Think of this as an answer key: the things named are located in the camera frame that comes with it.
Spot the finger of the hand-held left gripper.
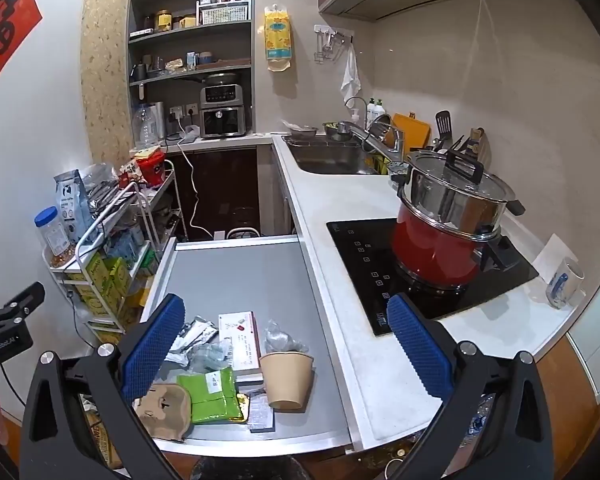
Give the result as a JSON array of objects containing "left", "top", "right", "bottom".
[{"left": 0, "top": 281, "right": 46, "bottom": 335}]

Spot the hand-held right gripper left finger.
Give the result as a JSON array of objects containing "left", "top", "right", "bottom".
[{"left": 19, "top": 292, "right": 201, "bottom": 480}]

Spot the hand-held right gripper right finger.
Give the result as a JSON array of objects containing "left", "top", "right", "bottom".
[{"left": 386, "top": 292, "right": 551, "bottom": 480}]

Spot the green packet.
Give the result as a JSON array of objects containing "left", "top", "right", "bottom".
[{"left": 175, "top": 365, "right": 246, "bottom": 426}]

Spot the clear plastic bag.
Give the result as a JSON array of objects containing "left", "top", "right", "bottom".
[{"left": 262, "top": 318, "right": 311, "bottom": 359}]

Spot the silver foil wrapper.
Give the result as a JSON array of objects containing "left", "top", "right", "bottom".
[{"left": 164, "top": 315, "right": 219, "bottom": 366}]

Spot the white rolling cart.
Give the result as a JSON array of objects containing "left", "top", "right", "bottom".
[{"left": 42, "top": 156, "right": 184, "bottom": 335}]

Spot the crumpled clear wrapper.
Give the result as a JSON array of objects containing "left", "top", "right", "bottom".
[{"left": 187, "top": 342, "right": 236, "bottom": 376}]

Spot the brown pulp carton piece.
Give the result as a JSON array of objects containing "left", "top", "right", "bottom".
[{"left": 132, "top": 382, "right": 194, "bottom": 444}]

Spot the blue lid plastic jar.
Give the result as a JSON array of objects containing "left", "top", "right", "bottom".
[{"left": 34, "top": 206, "right": 74, "bottom": 269}]

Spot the stack of yellow green boxes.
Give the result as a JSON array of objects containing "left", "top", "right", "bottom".
[{"left": 67, "top": 249, "right": 147, "bottom": 332}]

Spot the white box red print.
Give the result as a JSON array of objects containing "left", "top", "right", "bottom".
[{"left": 217, "top": 309, "right": 264, "bottom": 376}]

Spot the blue patterned plastic bag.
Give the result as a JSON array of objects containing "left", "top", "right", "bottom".
[{"left": 464, "top": 396, "right": 502, "bottom": 450}]

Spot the black induction cooktop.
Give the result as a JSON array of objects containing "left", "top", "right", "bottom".
[{"left": 326, "top": 217, "right": 540, "bottom": 337}]

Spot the brown cardboard box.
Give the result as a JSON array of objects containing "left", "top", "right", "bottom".
[{"left": 79, "top": 394, "right": 125, "bottom": 470}]

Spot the red pot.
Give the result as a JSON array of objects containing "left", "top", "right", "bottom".
[{"left": 390, "top": 201, "right": 524, "bottom": 291}]

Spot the grey blue coffee bag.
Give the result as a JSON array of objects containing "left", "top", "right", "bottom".
[{"left": 53, "top": 168, "right": 99, "bottom": 247}]

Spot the white paper card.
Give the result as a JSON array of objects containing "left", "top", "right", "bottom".
[{"left": 247, "top": 392, "right": 276, "bottom": 434}]

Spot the brown paper cup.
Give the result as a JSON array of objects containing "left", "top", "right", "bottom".
[{"left": 258, "top": 351, "right": 315, "bottom": 414}]

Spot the steel steamer pot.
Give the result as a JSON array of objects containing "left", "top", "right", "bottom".
[{"left": 399, "top": 180, "right": 527, "bottom": 242}]

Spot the white blue mug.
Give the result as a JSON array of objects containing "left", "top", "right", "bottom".
[{"left": 545, "top": 256, "right": 586, "bottom": 310}]

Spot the white paper sheet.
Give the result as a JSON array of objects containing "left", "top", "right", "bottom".
[{"left": 532, "top": 233, "right": 579, "bottom": 286}]

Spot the glass pot lid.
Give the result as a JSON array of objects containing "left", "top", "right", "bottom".
[{"left": 404, "top": 149, "right": 516, "bottom": 207}]

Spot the dark cabinet door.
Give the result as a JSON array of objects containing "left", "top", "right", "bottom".
[{"left": 167, "top": 147, "right": 261, "bottom": 242}]

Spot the red snack bag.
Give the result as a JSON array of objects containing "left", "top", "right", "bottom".
[{"left": 134, "top": 151, "right": 167, "bottom": 187}]

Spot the steel sink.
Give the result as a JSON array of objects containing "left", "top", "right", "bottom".
[{"left": 282, "top": 135, "right": 382, "bottom": 176}]

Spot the chrome faucet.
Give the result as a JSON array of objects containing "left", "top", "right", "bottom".
[{"left": 337, "top": 120, "right": 406, "bottom": 164}]

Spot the clear water bottle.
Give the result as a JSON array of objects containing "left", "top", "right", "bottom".
[{"left": 131, "top": 103, "right": 159, "bottom": 149}]

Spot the orange cutting board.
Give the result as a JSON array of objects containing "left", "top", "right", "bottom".
[{"left": 392, "top": 112, "right": 431, "bottom": 150}]

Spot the black spatula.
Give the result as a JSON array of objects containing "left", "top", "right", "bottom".
[{"left": 434, "top": 109, "right": 454, "bottom": 151}]

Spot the white soap bottle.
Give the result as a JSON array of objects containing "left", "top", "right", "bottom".
[{"left": 364, "top": 97, "right": 386, "bottom": 131}]

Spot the black air fryer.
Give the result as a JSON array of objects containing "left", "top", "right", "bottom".
[{"left": 199, "top": 83, "right": 249, "bottom": 140}]

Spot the white hanging cloth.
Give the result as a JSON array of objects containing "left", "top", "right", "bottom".
[{"left": 340, "top": 44, "right": 362, "bottom": 106}]

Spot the yellow hanging bag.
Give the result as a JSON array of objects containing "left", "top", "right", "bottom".
[{"left": 263, "top": 3, "right": 296, "bottom": 74}]

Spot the white charger cable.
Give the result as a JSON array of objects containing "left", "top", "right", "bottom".
[{"left": 176, "top": 115, "right": 217, "bottom": 242}]

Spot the red wall poster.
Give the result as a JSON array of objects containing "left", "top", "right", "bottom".
[{"left": 0, "top": 0, "right": 44, "bottom": 89}]

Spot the grey wall shelf unit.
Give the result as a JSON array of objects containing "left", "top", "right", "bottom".
[{"left": 126, "top": 0, "right": 257, "bottom": 87}]

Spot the wall hook rack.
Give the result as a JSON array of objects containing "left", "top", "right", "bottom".
[{"left": 313, "top": 24, "right": 355, "bottom": 65}]

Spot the white wire basket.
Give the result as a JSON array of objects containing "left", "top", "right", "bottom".
[{"left": 196, "top": 2, "right": 251, "bottom": 26}]

